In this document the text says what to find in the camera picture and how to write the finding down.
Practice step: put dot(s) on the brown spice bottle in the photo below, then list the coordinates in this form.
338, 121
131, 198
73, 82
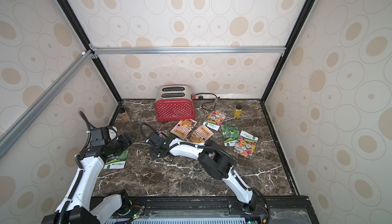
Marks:
124, 115

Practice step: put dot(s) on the orange striped seed packet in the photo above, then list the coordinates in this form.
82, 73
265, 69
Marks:
200, 135

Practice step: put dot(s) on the green gourd packet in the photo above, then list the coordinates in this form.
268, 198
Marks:
230, 134
117, 162

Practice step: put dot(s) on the red polka dot toaster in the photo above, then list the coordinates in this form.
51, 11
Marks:
174, 103

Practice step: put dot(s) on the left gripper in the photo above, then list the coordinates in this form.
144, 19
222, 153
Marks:
127, 141

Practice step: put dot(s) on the flower seed packet back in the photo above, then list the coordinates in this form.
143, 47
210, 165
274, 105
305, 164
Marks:
215, 120

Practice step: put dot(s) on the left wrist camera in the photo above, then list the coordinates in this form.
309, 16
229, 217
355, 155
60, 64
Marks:
102, 136

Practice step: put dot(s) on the diagonal aluminium rail left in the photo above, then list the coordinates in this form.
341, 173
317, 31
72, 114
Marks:
12, 135

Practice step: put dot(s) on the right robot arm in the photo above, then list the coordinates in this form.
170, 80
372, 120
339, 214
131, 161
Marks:
216, 162

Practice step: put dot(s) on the horizontal aluminium rail back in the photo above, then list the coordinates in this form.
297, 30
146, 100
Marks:
190, 50

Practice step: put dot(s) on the flower seed packet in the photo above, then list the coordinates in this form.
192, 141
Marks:
215, 120
246, 145

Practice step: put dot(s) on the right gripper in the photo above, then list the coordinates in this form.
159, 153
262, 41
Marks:
154, 143

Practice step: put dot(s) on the black base frame front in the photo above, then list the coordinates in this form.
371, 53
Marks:
216, 210

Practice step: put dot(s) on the yellow turmeric powder bottle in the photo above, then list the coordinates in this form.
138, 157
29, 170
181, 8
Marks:
238, 110

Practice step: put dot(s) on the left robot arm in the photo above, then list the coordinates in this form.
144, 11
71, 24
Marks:
75, 207

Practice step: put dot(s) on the pink striped seed packet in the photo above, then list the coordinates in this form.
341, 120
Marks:
183, 128

